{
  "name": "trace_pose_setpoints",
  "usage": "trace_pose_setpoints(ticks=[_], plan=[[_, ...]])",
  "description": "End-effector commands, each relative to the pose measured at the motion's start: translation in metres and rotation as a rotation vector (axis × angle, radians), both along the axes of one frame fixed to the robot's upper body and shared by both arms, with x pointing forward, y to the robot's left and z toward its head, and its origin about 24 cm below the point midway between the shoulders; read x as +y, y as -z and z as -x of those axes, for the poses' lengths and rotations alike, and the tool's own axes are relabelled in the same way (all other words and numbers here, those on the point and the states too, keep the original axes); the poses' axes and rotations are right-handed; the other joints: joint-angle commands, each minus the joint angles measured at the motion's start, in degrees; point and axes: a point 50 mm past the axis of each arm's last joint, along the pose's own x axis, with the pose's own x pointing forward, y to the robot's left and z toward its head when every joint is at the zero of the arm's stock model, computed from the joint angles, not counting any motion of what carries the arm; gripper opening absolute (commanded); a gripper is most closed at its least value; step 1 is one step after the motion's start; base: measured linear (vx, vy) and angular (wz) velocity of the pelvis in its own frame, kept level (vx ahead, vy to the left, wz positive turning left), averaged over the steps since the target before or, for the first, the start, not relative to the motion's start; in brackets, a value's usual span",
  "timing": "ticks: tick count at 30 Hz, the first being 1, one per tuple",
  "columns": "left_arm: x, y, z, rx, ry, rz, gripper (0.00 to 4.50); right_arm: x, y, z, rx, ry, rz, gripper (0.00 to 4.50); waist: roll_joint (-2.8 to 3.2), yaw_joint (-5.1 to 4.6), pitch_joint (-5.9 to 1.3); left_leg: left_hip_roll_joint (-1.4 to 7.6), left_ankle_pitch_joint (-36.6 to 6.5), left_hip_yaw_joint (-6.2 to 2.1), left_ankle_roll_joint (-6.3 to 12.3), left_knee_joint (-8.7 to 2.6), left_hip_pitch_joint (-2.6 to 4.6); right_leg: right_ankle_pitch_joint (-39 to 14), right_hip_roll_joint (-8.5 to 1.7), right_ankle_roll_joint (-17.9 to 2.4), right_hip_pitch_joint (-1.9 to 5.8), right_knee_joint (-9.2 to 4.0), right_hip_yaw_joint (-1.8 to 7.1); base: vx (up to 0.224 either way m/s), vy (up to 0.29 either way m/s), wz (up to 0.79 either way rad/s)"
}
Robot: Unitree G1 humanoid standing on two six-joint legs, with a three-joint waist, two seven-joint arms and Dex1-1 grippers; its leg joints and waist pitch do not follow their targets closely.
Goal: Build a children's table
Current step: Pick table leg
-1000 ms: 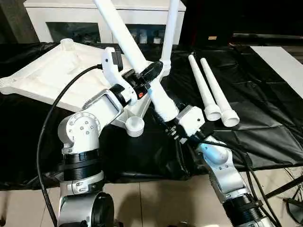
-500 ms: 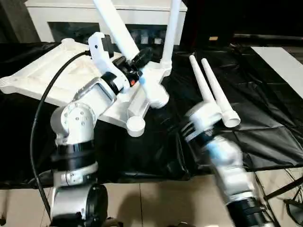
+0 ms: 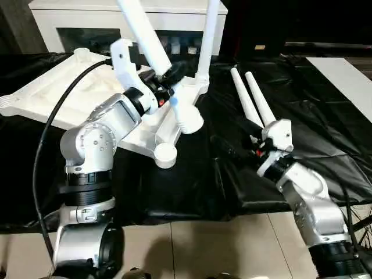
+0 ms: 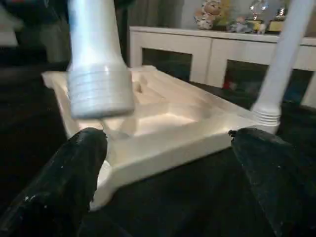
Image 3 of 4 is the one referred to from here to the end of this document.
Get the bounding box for white plastic table leg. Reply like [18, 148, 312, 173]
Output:
[230, 67, 266, 129]
[116, 0, 205, 135]
[195, 0, 221, 88]
[244, 71, 277, 125]

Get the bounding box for white plastic table top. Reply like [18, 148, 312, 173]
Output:
[0, 48, 210, 170]

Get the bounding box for black work mat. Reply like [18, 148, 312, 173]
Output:
[0, 51, 372, 234]

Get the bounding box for white flat board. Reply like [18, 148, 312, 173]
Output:
[305, 56, 372, 123]

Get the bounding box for white cabinet with glass doors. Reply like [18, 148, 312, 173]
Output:
[28, 0, 228, 56]

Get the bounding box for black robot foot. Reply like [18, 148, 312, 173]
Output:
[123, 266, 151, 279]

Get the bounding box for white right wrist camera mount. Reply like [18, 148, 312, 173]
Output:
[256, 118, 294, 178]

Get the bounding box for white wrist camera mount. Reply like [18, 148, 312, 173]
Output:
[256, 118, 294, 178]
[109, 38, 161, 116]

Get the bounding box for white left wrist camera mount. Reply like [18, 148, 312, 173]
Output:
[109, 38, 161, 116]

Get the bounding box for black metal rail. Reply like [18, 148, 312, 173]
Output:
[284, 41, 372, 52]

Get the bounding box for black floor cables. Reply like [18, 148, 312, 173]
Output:
[348, 199, 372, 263]

